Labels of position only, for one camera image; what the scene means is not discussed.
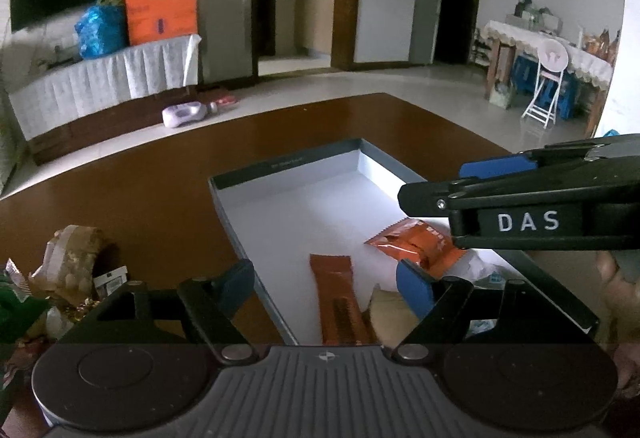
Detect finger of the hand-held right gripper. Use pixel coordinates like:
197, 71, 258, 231
398, 162, 640, 220
459, 133, 640, 180

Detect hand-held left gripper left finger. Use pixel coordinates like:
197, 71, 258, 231
60, 259, 257, 365

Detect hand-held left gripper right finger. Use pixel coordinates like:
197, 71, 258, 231
392, 261, 601, 365

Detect beige snack packet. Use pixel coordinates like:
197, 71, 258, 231
369, 284, 423, 346

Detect orange snack packet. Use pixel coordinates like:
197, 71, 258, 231
364, 218, 467, 282

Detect clear white snack packet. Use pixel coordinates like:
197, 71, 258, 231
452, 251, 508, 336

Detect brown bar snack packet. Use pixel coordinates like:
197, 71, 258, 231
309, 254, 378, 346

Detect grey cardboard box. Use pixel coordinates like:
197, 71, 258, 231
207, 137, 601, 347

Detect green snack bag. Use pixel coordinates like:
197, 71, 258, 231
0, 258, 53, 349

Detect person's right hand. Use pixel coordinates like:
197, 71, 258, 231
595, 251, 640, 391

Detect green gift bag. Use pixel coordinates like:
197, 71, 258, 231
487, 83, 516, 110

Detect blue plastic stools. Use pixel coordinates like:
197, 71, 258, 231
507, 56, 581, 119

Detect shoe rack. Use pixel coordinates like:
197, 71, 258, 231
472, 36, 493, 66

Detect white folding chair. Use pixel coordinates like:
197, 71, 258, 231
521, 38, 571, 126

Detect side table with lace cloth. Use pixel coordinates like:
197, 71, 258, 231
482, 20, 616, 134

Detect brown snack bags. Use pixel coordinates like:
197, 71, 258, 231
582, 28, 621, 56

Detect brown clear snack packet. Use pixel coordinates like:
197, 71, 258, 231
27, 224, 132, 324

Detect grey door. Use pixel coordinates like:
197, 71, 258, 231
410, 0, 446, 65

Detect purple plastic bottle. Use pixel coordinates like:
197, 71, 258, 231
161, 101, 218, 129

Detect wooden kitchen cabinet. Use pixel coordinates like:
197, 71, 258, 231
295, 0, 335, 58

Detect dark wooden television cabinet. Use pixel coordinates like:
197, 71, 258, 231
25, 86, 198, 166

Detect orange cardboard box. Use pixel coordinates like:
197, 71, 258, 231
123, 0, 197, 46

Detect blue woven bag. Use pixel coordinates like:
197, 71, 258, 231
75, 0, 128, 60

